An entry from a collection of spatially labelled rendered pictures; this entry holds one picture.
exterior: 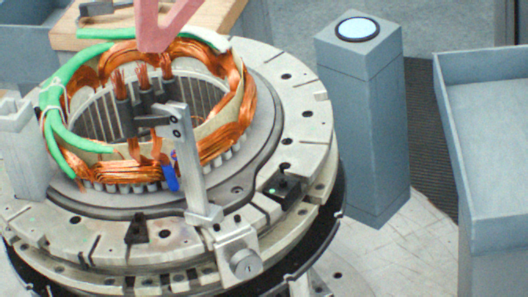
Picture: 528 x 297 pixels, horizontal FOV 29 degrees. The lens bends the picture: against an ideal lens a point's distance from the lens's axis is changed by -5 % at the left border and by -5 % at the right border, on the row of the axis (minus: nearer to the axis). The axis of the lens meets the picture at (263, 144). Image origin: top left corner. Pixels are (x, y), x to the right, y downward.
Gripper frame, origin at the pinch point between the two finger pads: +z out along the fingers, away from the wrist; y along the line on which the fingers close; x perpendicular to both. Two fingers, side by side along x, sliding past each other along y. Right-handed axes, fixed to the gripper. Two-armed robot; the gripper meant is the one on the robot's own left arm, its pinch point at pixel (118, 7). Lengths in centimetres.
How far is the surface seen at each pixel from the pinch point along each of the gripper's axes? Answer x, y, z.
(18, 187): 9.2, -24.3, 25.2
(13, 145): 7.6, -23.5, 20.8
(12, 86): 101, -217, 103
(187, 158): 15.9, -11.0, 15.2
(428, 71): 182, -135, 57
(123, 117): 10.6, -12.7, 12.8
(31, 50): 24, -57, 26
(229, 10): 40, -42, 14
